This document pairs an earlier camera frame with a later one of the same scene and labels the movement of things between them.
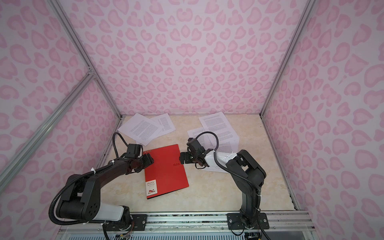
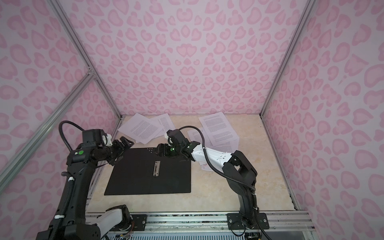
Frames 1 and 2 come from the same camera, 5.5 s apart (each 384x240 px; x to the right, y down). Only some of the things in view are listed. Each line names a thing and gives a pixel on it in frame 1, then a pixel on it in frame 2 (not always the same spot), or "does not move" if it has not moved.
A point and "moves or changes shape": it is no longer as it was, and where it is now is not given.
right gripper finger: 186,156 -> 160,149
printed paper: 140,128 does not move
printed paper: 165,121 does not move
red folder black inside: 166,175 moves or changes shape
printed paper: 217,123 does not move
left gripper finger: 147,161 -> 127,143
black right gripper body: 196,156 -> 173,150
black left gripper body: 139,164 -> 115,144
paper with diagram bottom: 214,169 does not move
